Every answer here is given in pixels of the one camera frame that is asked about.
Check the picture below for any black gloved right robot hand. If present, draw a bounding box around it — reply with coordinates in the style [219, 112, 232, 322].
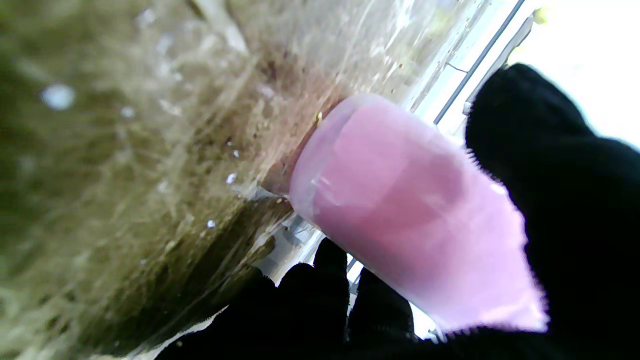
[155, 62, 640, 360]

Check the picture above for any pink plastic measuring cup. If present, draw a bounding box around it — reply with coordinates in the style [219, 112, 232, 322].
[289, 92, 550, 335]

